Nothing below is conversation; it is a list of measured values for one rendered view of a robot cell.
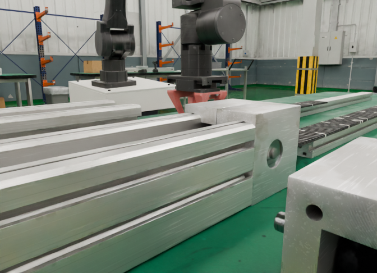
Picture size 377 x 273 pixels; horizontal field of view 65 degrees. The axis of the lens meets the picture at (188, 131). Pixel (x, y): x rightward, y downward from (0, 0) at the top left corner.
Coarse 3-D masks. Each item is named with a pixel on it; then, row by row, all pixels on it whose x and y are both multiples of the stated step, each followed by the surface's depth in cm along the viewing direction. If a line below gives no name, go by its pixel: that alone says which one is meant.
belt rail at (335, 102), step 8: (344, 96) 108; (352, 96) 108; (360, 96) 113; (368, 96) 122; (320, 104) 90; (328, 104) 94; (336, 104) 99; (344, 104) 103; (304, 112) 83; (312, 112) 87
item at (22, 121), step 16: (0, 112) 37; (16, 112) 38; (32, 112) 39; (48, 112) 35; (64, 112) 35; (80, 112) 36; (96, 112) 37; (112, 112) 39; (128, 112) 41; (0, 128) 30; (16, 128) 31; (32, 128) 32; (48, 128) 34; (64, 128) 36
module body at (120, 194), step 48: (0, 144) 21; (48, 144) 22; (96, 144) 25; (144, 144) 21; (192, 144) 23; (240, 144) 29; (0, 192) 14; (48, 192) 16; (96, 192) 19; (144, 192) 20; (192, 192) 24; (240, 192) 28; (0, 240) 15; (48, 240) 16; (96, 240) 19; (144, 240) 21
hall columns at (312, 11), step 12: (312, 0) 595; (312, 12) 599; (312, 24) 602; (312, 36) 605; (300, 48) 628; (312, 48) 611; (300, 60) 630; (312, 60) 614; (300, 72) 634; (312, 72) 623; (300, 84) 638; (312, 84) 632
